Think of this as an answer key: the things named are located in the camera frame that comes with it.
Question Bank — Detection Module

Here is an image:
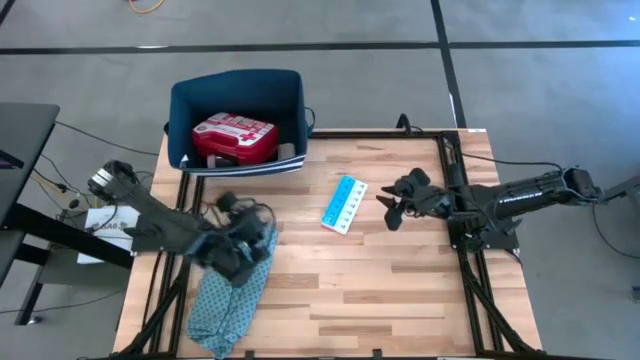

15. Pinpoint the dark blue fabric basket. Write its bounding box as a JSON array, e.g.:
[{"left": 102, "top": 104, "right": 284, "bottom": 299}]
[{"left": 163, "top": 68, "right": 317, "bottom": 176}]

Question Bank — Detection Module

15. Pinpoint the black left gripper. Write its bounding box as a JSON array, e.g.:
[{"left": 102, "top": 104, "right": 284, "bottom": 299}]
[{"left": 199, "top": 192, "right": 274, "bottom": 286}]

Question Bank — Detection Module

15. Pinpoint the white paper sheet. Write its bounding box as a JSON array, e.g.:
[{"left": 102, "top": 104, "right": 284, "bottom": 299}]
[{"left": 77, "top": 205, "right": 141, "bottom": 265}]

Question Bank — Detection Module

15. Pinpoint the black desk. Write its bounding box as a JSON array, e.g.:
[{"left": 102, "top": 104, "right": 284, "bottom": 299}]
[{"left": 0, "top": 102, "right": 136, "bottom": 326}]

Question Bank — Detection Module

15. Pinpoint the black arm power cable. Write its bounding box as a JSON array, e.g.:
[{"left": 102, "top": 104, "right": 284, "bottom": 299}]
[{"left": 397, "top": 113, "right": 565, "bottom": 174}]

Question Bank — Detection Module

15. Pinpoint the black stand base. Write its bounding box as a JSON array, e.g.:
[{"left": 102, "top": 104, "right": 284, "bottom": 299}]
[{"left": 599, "top": 174, "right": 640, "bottom": 206}]

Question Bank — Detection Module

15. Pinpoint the black looping floor cable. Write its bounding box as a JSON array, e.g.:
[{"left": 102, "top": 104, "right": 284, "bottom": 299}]
[{"left": 591, "top": 199, "right": 640, "bottom": 264}]

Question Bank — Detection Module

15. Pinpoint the red first aid kit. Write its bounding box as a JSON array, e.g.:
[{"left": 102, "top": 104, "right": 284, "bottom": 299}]
[{"left": 192, "top": 112, "right": 280, "bottom": 167}]

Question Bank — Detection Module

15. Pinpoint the blue white pill organizer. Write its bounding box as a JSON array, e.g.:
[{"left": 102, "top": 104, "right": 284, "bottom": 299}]
[{"left": 320, "top": 174, "right": 369, "bottom": 236}]

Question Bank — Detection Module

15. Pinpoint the thin black floor cable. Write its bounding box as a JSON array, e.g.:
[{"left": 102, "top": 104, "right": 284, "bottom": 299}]
[{"left": 53, "top": 119, "right": 160, "bottom": 157}]

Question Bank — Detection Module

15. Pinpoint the long black floor cable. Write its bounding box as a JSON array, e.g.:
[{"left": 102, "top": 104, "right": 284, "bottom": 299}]
[{"left": 0, "top": 289, "right": 124, "bottom": 329}]

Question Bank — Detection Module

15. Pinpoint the yellow floor cable loop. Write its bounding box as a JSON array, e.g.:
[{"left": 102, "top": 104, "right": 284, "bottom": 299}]
[{"left": 127, "top": 0, "right": 166, "bottom": 15}]

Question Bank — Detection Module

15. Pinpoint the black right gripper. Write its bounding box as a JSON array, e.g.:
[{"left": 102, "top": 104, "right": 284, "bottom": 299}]
[{"left": 375, "top": 167, "right": 454, "bottom": 232}]

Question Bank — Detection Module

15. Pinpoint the teal patterned cloth pouch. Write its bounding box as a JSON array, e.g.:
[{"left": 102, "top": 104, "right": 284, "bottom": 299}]
[{"left": 187, "top": 227, "right": 280, "bottom": 360}]

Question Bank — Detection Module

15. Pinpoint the yellow cable by desk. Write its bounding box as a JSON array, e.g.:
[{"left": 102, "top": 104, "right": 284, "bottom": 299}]
[{"left": 29, "top": 172, "right": 64, "bottom": 196}]

